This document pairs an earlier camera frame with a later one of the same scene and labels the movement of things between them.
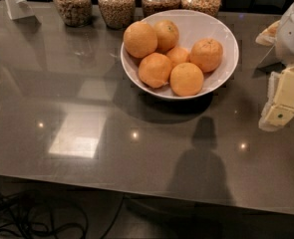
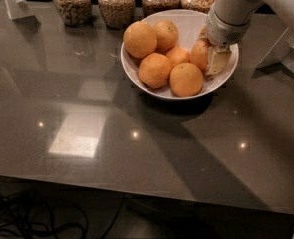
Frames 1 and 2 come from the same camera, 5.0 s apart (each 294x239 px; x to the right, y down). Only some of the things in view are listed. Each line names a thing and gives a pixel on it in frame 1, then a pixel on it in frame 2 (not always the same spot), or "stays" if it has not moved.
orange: x=206 y=54 stays
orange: x=154 y=70 stays
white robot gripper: x=293 y=37 to x=223 y=31
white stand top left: x=16 y=3 stays
